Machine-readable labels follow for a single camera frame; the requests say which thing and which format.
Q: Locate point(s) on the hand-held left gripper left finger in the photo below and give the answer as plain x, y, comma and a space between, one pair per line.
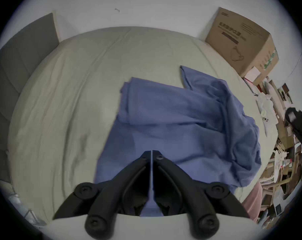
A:
121, 184

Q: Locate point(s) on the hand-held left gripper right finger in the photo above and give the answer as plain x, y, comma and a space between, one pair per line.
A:
183, 184

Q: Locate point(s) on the blue shirt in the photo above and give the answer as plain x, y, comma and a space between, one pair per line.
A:
180, 124

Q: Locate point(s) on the person's legs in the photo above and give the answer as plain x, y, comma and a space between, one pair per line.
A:
253, 201

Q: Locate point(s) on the bed with beige sheet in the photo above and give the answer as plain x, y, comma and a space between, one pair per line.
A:
73, 96

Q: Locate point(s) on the brown cardboard carton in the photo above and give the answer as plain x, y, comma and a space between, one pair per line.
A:
243, 41

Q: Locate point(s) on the grey padded headboard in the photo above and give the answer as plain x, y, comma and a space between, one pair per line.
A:
18, 66

